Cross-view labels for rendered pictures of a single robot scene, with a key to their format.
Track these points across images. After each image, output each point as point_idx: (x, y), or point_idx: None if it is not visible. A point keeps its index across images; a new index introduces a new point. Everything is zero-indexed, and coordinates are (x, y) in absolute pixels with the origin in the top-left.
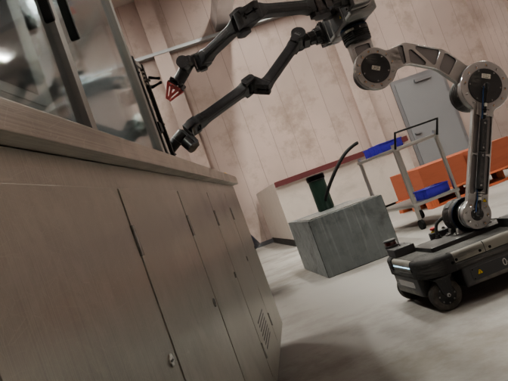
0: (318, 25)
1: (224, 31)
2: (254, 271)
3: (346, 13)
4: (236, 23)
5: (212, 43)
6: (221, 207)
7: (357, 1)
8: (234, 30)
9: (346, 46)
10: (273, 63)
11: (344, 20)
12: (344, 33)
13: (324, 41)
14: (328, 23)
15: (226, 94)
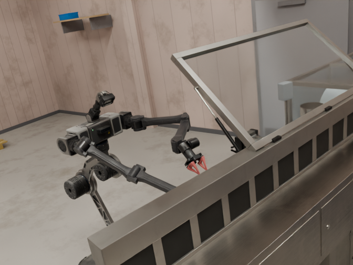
0: (76, 137)
1: (187, 125)
2: None
3: (118, 130)
4: (189, 122)
5: (185, 132)
6: None
7: None
8: (189, 126)
9: (105, 151)
10: (114, 160)
11: (113, 134)
12: (107, 143)
13: None
14: (87, 136)
15: (155, 177)
